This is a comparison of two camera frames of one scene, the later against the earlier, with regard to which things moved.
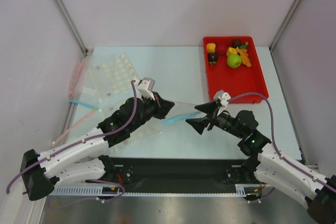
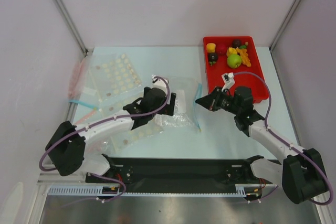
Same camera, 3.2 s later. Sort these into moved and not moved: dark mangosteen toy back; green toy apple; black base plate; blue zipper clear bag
Moved: blue zipper clear bag
Not moved: green toy apple; dark mangosteen toy back; black base plate
